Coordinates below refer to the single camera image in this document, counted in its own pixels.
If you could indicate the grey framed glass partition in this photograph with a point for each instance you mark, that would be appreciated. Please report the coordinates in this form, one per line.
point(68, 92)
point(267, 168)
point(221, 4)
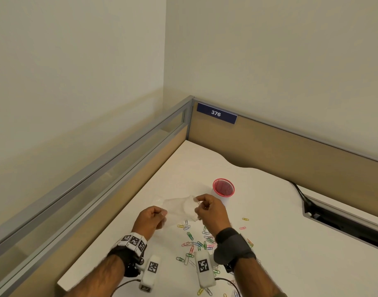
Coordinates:
point(83, 213)

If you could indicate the person's right hand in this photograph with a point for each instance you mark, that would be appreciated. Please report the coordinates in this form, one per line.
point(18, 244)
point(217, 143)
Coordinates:
point(215, 216)

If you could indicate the person's left forearm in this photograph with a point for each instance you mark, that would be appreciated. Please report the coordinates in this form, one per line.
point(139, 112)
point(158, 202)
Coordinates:
point(96, 278)

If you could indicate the person's left hand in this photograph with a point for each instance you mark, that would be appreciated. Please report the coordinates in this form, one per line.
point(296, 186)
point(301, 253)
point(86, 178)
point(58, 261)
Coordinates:
point(147, 222)

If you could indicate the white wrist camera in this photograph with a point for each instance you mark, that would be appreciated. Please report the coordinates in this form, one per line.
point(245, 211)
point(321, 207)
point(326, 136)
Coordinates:
point(150, 272)
point(205, 270)

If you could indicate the beige partition panel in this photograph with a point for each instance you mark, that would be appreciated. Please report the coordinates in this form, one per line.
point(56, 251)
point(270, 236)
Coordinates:
point(300, 160)

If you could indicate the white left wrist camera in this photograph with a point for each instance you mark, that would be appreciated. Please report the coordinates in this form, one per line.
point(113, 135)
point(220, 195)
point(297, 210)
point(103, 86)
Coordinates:
point(150, 272)

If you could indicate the white left marker band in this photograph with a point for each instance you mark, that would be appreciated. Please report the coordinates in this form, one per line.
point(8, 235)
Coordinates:
point(134, 241)

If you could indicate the person's right forearm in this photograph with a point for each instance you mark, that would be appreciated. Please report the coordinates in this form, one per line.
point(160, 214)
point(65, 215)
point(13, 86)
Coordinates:
point(257, 281)

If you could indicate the pile of colourful paper clips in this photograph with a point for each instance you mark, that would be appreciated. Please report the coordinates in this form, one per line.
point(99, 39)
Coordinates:
point(192, 244)

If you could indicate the blue number sign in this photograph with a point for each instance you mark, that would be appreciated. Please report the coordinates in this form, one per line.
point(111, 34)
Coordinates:
point(217, 113)

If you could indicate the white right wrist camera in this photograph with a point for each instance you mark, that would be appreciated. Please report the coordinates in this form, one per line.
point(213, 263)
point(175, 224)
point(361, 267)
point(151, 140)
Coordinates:
point(205, 270)

